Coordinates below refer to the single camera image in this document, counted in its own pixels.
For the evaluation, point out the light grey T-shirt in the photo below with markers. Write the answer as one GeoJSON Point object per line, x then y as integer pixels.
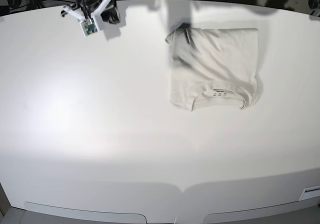
{"type": "Point", "coordinates": [213, 67]}

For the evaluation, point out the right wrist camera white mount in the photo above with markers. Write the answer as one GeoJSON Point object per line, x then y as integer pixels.
{"type": "Point", "coordinates": [89, 19]}

